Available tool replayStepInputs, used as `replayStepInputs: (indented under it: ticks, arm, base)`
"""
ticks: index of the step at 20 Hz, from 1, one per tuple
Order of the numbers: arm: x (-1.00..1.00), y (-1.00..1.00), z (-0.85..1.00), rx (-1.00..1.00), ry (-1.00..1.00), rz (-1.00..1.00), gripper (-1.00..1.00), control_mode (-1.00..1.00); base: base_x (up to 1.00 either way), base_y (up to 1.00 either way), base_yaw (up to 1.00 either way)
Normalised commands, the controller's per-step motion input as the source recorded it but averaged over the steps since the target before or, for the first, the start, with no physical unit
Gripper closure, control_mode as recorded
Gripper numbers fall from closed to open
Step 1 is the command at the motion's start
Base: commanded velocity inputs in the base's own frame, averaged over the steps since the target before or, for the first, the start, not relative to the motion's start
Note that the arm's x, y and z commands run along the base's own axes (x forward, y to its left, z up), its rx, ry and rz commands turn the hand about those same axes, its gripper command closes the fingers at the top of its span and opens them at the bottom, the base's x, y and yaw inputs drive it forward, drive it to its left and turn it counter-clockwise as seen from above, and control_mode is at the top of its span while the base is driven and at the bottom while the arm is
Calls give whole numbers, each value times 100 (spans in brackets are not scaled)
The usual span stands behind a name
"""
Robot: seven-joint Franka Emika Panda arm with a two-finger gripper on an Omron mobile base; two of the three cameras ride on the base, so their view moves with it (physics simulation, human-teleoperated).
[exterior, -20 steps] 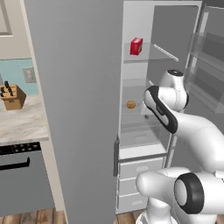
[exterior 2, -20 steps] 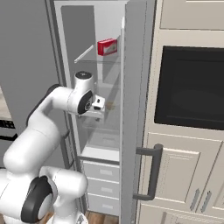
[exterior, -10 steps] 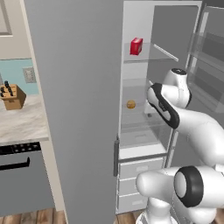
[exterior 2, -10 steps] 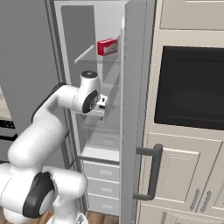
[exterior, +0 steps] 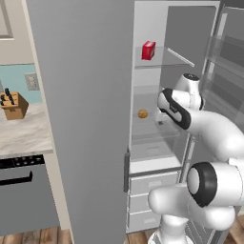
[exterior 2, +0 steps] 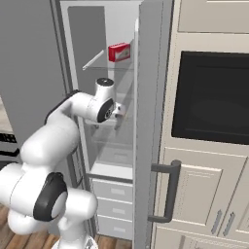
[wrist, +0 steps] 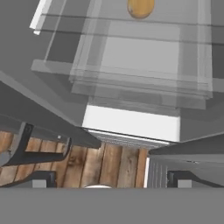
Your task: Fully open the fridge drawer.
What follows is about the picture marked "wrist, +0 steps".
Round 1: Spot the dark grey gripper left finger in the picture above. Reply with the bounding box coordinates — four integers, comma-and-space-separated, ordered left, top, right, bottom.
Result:
0, 171, 58, 189

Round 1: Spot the grey fridge door with handle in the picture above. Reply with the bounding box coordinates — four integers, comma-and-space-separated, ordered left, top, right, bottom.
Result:
0, 69, 102, 150

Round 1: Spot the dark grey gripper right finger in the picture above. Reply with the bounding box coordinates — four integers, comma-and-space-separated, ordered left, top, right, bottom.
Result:
166, 170, 224, 189

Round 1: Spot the white round object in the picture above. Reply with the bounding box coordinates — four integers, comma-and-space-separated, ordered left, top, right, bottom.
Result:
83, 183, 113, 189

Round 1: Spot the grey fridge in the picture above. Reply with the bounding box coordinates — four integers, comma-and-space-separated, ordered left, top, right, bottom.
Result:
0, 0, 224, 149

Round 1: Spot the yellow-brown round food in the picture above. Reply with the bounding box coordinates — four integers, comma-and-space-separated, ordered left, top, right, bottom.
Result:
126, 0, 156, 20

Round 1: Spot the dark fridge door handle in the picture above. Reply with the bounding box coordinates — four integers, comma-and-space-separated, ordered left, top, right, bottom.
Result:
0, 122, 73, 168

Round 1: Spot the clear glass fridge shelf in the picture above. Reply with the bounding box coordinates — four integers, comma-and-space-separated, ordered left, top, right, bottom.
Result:
29, 0, 224, 77

